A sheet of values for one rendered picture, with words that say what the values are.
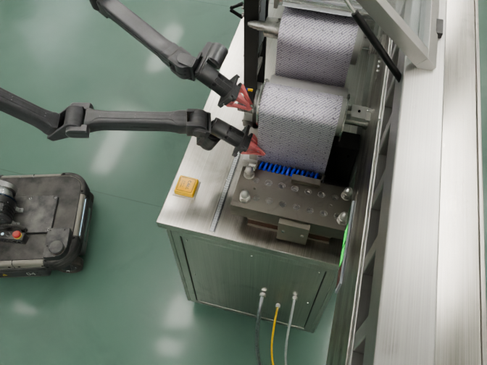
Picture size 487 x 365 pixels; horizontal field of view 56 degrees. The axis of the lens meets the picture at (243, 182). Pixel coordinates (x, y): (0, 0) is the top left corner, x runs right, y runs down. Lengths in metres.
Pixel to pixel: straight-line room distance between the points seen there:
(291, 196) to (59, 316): 1.50
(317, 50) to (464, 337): 0.93
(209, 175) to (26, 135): 1.81
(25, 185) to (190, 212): 1.31
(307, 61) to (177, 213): 0.68
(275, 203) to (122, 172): 1.57
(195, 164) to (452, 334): 1.10
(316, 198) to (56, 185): 1.58
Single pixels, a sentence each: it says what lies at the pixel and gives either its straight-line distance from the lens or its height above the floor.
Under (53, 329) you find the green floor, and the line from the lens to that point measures 2.57.
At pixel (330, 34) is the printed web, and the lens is 1.49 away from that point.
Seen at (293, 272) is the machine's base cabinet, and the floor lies 0.75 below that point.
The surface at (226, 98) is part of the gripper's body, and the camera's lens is 1.39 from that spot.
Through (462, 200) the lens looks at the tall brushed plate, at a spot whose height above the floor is 1.44.
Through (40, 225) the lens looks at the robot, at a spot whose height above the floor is 0.26.
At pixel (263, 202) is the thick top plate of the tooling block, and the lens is 1.49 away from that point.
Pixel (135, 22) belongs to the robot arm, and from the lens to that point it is 1.52.
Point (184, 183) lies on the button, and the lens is 1.66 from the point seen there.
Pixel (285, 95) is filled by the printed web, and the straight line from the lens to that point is 1.39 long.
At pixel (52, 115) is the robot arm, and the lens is 1.54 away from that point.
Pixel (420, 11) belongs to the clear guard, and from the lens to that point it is 1.12.
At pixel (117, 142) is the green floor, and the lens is 3.05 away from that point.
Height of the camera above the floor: 2.31
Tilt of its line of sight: 57 degrees down
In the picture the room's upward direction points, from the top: straight up
